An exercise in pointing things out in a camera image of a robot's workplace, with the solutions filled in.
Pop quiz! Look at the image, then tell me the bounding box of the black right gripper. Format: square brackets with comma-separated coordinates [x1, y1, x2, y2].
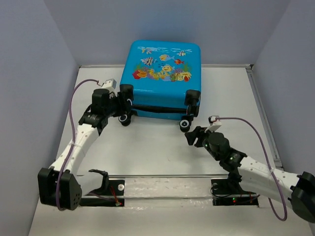
[184, 126, 220, 161]

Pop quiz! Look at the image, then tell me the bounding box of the blue kids suitcase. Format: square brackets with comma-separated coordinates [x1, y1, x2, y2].
[119, 40, 201, 132]

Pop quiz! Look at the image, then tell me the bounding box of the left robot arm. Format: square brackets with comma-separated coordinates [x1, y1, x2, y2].
[37, 88, 133, 211]

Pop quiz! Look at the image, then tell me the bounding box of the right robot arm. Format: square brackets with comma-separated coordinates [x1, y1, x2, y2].
[185, 126, 315, 223]

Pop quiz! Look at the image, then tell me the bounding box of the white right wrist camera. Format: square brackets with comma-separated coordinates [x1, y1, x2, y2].
[205, 116, 221, 132]

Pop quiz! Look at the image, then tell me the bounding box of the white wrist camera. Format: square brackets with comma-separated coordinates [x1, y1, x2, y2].
[205, 116, 221, 132]
[101, 79, 117, 90]

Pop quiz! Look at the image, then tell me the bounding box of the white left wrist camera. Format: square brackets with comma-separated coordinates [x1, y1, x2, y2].
[101, 79, 117, 90]

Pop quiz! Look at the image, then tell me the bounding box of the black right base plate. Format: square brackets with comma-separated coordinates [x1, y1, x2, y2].
[210, 179, 259, 207]

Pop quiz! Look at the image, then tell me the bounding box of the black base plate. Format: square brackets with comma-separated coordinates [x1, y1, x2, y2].
[210, 179, 259, 207]
[79, 179, 125, 207]

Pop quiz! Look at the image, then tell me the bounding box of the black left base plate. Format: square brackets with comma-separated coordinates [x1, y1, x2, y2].
[79, 179, 125, 207]

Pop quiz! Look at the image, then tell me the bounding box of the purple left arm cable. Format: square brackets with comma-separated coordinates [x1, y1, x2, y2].
[56, 79, 124, 211]

